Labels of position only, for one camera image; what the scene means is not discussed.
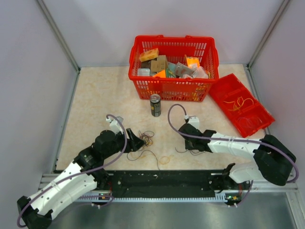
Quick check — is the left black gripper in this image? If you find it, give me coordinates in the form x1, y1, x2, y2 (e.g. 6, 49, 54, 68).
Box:
103, 128, 146, 158

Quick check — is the wire bundle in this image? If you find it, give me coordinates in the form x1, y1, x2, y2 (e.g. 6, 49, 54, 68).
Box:
126, 130, 161, 170

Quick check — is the pink wire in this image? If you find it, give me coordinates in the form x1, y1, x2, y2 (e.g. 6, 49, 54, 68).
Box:
238, 115, 263, 131

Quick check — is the yellow wire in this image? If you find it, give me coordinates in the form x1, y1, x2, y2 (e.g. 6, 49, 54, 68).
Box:
223, 95, 254, 113

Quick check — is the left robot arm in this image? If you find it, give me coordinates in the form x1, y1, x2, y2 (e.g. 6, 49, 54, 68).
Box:
17, 128, 145, 229

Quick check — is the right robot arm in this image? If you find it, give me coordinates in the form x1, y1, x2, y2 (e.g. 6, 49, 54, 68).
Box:
178, 123, 296, 189

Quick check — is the black drink can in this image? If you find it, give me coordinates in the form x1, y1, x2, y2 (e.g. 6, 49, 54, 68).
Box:
150, 94, 161, 117

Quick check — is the red compartment tray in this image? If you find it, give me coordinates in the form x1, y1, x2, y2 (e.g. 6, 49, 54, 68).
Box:
209, 73, 275, 138

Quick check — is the clear plastic pack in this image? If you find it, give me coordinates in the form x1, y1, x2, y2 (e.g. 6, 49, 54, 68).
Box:
137, 68, 151, 77

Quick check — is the orange triangular pack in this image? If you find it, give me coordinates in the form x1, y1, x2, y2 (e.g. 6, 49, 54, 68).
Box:
153, 70, 166, 78

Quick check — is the grey printed packet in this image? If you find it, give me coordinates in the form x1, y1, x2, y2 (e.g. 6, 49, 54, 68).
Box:
173, 62, 194, 77

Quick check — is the red plastic shopping basket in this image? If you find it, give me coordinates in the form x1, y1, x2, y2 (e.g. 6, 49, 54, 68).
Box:
128, 35, 219, 102

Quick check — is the orange glowing box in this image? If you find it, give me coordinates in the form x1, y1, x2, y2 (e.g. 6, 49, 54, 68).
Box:
185, 55, 200, 70

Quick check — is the brown cardboard box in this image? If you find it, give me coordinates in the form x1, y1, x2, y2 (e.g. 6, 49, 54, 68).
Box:
150, 55, 168, 73

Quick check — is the yellow snack box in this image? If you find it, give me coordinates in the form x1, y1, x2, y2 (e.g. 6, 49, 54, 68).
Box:
139, 48, 159, 62

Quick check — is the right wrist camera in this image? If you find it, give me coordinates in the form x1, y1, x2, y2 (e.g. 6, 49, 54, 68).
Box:
184, 115, 200, 129

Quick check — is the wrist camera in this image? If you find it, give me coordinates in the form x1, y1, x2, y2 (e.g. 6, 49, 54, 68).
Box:
106, 117, 123, 134
184, 115, 200, 129

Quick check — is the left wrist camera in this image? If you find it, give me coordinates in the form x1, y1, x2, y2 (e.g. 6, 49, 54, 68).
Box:
106, 117, 123, 134

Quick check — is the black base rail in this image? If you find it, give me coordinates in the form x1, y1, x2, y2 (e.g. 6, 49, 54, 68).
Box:
97, 170, 250, 198

